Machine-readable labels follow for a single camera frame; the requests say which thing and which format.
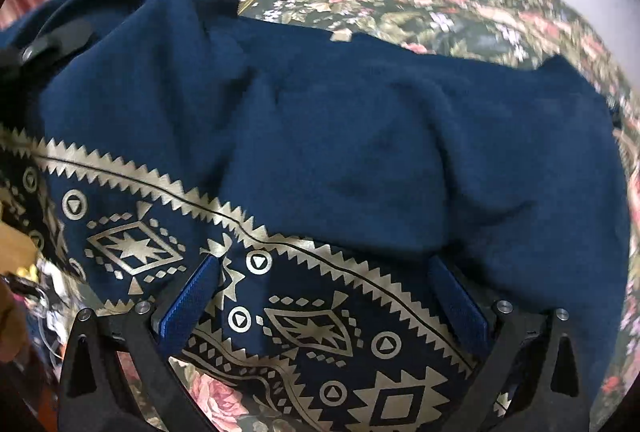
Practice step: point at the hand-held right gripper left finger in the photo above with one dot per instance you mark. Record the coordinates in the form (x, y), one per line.
(192, 304)

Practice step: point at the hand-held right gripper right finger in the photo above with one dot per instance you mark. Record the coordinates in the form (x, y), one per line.
(460, 307)

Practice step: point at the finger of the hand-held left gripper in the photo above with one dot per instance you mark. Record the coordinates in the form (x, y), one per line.
(55, 40)

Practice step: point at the navy patterned hoodie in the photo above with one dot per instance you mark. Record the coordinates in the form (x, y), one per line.
(350, 137)

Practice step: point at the tan cardboard box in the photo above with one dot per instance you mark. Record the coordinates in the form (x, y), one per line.
(15, 244)

